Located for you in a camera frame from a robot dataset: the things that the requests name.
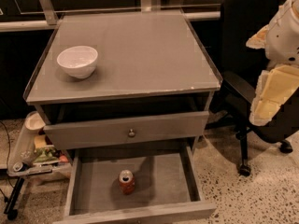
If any black office chair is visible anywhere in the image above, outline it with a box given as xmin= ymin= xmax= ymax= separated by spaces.
xmin=210 ymin=0 xmax=299 ymax=176

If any black tray stand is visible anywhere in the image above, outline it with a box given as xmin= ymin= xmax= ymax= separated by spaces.
xmin=4 ymin=177 xmax=24 ymax=220

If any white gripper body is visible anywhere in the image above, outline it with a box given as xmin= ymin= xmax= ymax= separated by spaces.
xmin=265 ymin=0 xmax=299 ymax=65

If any red coke can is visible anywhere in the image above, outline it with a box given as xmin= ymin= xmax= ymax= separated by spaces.
xmin=118 ymin=170 xmax=135 ymax=195

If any silver metal rail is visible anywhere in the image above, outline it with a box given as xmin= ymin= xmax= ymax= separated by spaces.
xmin=0 ymin=0 xmax=221 ymax=32

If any clear tray of snacks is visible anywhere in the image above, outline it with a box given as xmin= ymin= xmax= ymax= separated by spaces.
xmin=7 ymin=111 xmax=72 ymax=179

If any grey drawer cabinet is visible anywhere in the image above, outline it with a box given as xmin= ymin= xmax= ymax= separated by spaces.
xmin=22 ymin=8 xmax=224 ymax=224

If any black cable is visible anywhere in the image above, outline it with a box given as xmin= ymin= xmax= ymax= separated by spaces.
xmin=0 ymin=120 xmax=12 ymax=203

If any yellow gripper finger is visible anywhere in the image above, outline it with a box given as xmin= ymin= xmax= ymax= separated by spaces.
xmin=246 ymin=25 xmax=268 ymax=49
xmin=249 ymin=64 xmax=299 ymax=126

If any grey open middle drawer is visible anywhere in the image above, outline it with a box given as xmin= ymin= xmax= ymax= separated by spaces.
xmin=54 ymin=142 xmax=216 ymax=224

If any grey upper drawer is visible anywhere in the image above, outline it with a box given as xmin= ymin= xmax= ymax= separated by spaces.
xmin=44 ymin=111 xmax=208 ymax=149

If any round metal drawer knob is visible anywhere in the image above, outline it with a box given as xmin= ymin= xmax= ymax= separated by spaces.
xmin=128 ymin=129 xmax=135 ymax=138

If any white ceramic bowl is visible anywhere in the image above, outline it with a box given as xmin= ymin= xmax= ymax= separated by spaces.
xmin=57 ymin=46 xmax=98 ymax=79

